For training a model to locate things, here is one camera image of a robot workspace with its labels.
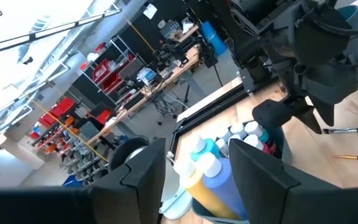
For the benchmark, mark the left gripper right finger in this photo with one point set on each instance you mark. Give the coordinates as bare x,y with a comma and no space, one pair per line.
253,180

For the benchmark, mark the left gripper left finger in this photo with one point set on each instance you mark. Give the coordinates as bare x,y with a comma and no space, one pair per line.
148,174

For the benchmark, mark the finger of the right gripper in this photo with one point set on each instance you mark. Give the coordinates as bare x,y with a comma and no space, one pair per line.
308,116
326,110

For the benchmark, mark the large periwinkle paint bottle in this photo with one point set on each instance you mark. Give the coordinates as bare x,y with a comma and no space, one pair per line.
225,183

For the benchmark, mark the small red paint bottle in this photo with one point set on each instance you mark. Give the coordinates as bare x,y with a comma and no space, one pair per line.
222,145
253,142

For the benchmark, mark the small black paint bottle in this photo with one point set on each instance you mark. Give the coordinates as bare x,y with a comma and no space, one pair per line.
235,138

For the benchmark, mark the large yellow paint bottle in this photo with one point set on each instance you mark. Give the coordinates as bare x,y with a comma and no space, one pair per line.
204,193

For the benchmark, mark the small teal-green paint bottle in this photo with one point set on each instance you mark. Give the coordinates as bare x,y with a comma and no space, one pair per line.
253,127

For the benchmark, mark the small green paint bottle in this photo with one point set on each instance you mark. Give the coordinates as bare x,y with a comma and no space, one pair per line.
237,129

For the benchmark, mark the large teal paint bottle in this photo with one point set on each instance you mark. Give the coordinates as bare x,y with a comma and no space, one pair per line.
211,146

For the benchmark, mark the small blue paint bottle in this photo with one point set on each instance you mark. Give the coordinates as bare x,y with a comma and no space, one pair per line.
224,133

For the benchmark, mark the teal plastic storage bin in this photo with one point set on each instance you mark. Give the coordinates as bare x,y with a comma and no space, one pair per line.
204,214

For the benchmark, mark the blue floor crate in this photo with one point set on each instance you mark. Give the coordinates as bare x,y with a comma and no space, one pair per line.
71,182

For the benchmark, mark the white and blue box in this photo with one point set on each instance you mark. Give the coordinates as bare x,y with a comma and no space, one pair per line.
146,76

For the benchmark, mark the blue cylindrical container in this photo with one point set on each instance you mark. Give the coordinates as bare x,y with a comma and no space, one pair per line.
213,39

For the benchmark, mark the grey office chair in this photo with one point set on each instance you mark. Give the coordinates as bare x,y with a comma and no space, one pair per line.
130,70

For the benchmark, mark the rack with red bins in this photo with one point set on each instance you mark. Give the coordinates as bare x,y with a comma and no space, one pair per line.
57,109

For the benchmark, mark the wooden workbench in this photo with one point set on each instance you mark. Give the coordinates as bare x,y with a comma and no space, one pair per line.
192,55

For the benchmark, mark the black equipment on workbench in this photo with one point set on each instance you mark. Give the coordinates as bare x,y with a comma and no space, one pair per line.
172,53

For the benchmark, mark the white paper sign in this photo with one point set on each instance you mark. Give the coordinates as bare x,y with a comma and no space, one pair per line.
150,11

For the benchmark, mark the black overhead light frame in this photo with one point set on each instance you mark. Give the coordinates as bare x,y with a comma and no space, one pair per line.
31,36

